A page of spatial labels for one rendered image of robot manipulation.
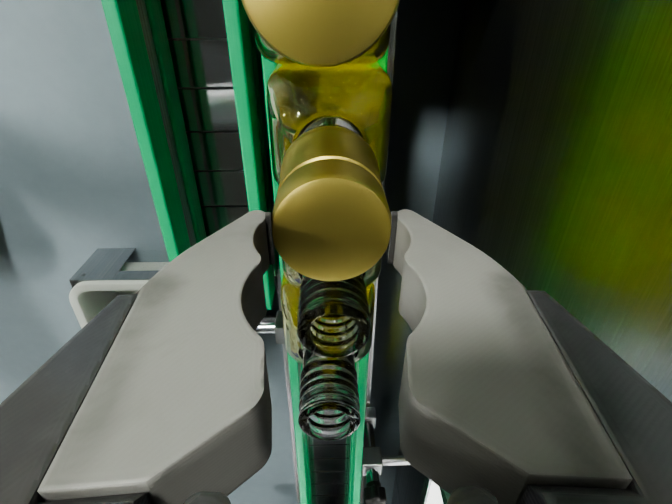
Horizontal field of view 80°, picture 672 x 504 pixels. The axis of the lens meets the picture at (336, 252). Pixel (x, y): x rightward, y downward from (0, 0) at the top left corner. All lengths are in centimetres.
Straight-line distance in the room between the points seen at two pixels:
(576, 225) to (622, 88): 6
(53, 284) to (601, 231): 71
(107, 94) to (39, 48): 8
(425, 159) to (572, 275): 36
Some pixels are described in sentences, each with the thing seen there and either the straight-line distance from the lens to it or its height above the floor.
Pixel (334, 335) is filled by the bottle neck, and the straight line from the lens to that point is 18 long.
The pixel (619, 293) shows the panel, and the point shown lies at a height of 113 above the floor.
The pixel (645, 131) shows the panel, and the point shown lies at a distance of 20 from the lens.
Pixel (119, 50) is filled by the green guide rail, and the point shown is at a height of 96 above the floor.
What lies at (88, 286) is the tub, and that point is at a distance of 60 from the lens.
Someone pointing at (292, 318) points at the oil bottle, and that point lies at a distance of 23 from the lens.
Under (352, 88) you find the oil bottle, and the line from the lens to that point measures 18.
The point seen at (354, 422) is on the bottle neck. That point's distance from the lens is 21.
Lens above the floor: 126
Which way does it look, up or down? 58 degrees down
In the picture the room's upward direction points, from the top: 177 degrees clockwise
